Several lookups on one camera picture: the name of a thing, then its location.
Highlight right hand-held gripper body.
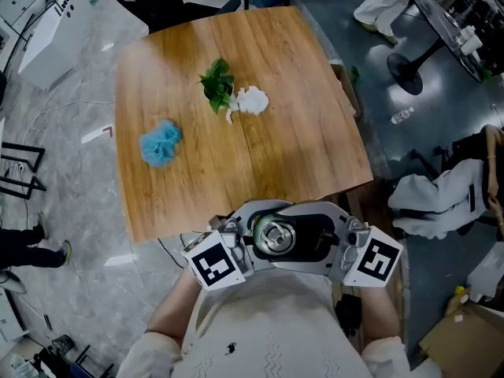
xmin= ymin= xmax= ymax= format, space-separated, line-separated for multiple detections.
xmin=327 ymin=214 xmax=405 ymax=289

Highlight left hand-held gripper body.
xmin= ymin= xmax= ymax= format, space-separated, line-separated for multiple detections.
xmin=181 ymin=213 xmax=257 ymax=291

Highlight metal jar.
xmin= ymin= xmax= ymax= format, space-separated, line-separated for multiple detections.
xmin=253 ymin=213 xmax=297 ymax=258

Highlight metal jar lid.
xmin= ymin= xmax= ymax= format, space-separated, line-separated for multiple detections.
xmin=261 ymin=220 xmax=296 ymax=254

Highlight person's left forearm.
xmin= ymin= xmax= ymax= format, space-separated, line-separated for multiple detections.
xmin=146 ymin=268 xmax=204 ymax=348

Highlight person's right forearm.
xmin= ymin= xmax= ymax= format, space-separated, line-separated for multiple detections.
xmin=356 ymin=285 xmax=402 ymax=348

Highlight person's cream knitted sweater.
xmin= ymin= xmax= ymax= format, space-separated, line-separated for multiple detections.
xmin=116 ymin=268 xmax=413 ymax=378

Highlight white garment on chair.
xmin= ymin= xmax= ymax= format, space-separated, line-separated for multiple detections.
xmin=387 ymin=157 xmax=491 ymax=240

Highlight crumpled white tissue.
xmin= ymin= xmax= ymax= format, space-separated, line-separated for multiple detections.
xmin=225 ymin=85 xmax=270 ymax=125

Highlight blue artificial flower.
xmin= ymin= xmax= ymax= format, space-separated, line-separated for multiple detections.
xmin=139 ymin=119 xmax=183 ymax=168

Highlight open cardboard box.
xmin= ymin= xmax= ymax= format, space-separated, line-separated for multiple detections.
xmin=329 ymin=63 xmax=362 ymax=120

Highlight clear plastic water bottle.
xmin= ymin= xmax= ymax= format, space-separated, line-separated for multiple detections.
xmin=390 ymin=106 xmax=415 ymax=124

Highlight flattened brown cardboard boxes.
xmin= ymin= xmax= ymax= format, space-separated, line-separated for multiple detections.
xmin=417 ymin=303 xmax=504 ymax=378

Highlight small green potted plant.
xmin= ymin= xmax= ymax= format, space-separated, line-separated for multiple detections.
xmin=196 ymin=57 xmax=236 ymax=116

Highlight black swivel chair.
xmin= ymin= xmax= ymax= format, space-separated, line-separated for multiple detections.
xmin=411 ymin=134 xmax=504 ymax=238

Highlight black metal stand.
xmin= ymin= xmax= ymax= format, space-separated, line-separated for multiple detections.
xmin=23 ymin=332 xmax=115 ymax=378

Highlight black office chair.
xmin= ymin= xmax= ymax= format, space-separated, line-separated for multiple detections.
xmin=113 ymin=0 xmax=242 ymax=35

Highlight white cups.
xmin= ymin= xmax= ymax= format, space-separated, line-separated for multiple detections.
xmin=458 ymin=25 xmax=482 ymax=57

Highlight white cabinet box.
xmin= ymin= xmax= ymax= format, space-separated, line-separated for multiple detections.
xmin=17 ymin=0 xmax=95 ymax=91

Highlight white floor cable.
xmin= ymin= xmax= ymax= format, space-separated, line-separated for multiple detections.
xmin=31 ymin=99 xmax=116 ymax=132

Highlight round black pedestal table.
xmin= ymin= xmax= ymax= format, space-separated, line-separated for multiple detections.
xmin=387 ymin=0 xmax=484 ymax=96

